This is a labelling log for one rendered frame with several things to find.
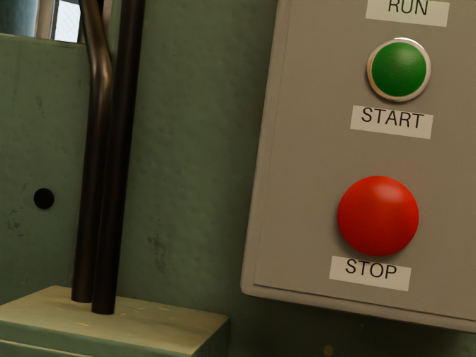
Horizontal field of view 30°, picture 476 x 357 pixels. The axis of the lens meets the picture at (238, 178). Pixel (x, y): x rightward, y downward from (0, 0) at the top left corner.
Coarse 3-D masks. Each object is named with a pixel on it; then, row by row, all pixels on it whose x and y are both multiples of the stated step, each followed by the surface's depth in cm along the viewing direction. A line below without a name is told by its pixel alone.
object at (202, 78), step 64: (192, 0) 41; (256, 0) 40; (192, 64) 41; (256, 64) 40; (192, 128) 41; (256, 128) 40; (128, 192) 41; (192, 192) 41; (128, 256) 41; (192, 256) 41; (256, 320) 40; (320, 320) 40; (384, 320) 39
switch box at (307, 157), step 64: (320, 0) 33; (448, 0) 32; (320, 64) 33; (448, 64) 33; (320, 128) 33; (448, 128) 33; (256, 192) 34; (320, 192) 34; (448, 192) 33; (256, 256) 34; (320, 256) 34; (384, 256) 33; (448, 256) 33; (448, 320) 33
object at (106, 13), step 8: (104, 0) 45; (112, 0) 45; (104, 8) 45; (104, 16) 45; (104, 24) 45; (104, 32) 45; (80, 192) 46; (72, 256) 46; (72, 264) 46; (72, 272) 46; (72, 280) 46
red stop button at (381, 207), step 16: (384, 176) 32; (352, 192) 32; (368, 192) 32; (384, 192) 32; (400, 192) 32; (352, 208) 32; (368, 208) 32; (384, 208) 32; (400, 208) 32; (416, 208) 32; (352, 224) 32; (368, 224) 32; (384, 224) 32; (400, 224) 32; (416, 224) 32; (352, 240) 32; (368, 240) 32; (384, 240) 32; (400, 240) 32
